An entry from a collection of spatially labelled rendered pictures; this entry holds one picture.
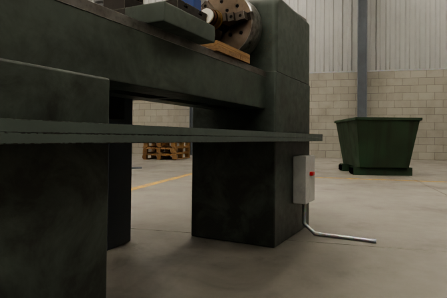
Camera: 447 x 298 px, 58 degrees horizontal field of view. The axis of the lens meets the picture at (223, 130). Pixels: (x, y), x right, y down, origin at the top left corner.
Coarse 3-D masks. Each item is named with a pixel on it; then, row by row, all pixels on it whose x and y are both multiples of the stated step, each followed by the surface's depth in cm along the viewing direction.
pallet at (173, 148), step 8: (144, 144) 952; (152, 144) 1006; (160, 144) 944; (168, 144) 997; (176, 144) 1053; (144, 152) 950; (152, 152) 993; (160, 152) 942; (168, 152) 988; (176, 152) 947; (184, 152) 1015
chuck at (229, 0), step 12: (216, 0) 196; (228, 0) 193; (240, 0) 190; (228, 12) 192; (252, 12) 189; (240, 24) 189; (252, 24) 187; (228, 36) 192; (240, 36) 189; (252, 36) 190; (240, 48) 189
